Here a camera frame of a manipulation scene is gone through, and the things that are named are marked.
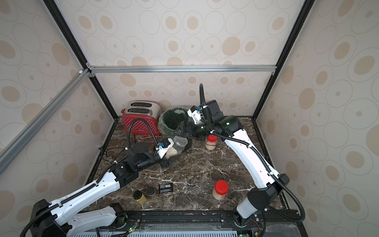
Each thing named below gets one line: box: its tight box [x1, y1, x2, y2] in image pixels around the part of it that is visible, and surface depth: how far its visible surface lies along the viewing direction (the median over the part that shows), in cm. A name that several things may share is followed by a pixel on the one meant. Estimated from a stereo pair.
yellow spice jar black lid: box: [132, 189, 148, 204], surface depth 74 cm
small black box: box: [158, 182, 174, 194], surface depth 85 cm
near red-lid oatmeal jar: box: [212, 179, 230, 201], surface depth 74 cm
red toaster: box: [120, 100, 163, 142], surface depth 104 cm
